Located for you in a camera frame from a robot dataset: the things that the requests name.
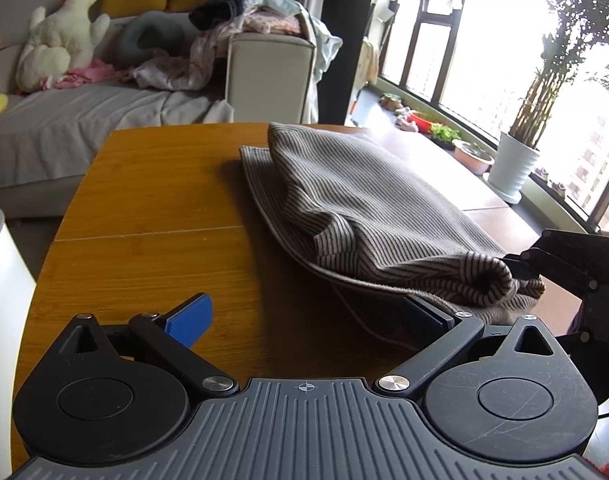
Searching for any grey striped knit garment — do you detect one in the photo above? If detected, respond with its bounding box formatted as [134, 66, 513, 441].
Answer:
[239, 124, 545, 324]

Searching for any pile of clothes on armrest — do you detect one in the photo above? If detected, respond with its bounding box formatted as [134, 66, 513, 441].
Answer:
[131, 0, 342, 122]

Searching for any metal bowl on floor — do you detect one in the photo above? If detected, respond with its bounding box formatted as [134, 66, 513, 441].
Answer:
[452, 139, 494, 177]

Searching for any small green plant pot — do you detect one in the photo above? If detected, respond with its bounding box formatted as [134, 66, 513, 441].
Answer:
[429, 122, 461, 151]

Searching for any white side cabinet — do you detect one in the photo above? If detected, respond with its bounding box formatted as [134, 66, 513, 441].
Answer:
[0, 209, 35, 479]

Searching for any red basin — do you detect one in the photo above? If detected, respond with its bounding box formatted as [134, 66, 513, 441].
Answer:
[407, 110, 433, 136]

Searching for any white pot bamboo plant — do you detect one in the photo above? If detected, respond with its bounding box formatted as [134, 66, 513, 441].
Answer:
[487, 0, 609, 205]

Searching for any grey covered sofa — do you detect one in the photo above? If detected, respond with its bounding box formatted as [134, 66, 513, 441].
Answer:
[0, 14, 316, 218]

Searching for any pink cloth on sofa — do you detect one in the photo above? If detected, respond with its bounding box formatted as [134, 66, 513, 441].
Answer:
[40, 58, 130, 90]

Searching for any white exercise machine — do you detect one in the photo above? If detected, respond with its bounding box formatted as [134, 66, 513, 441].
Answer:
[366, 0, 401, 86]

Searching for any grey neck pillow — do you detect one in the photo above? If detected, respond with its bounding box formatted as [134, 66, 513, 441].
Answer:
[114, 11, 197, 68]

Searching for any white plush duck toy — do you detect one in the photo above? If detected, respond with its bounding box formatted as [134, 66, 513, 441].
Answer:
[16, 0, 110, 93]

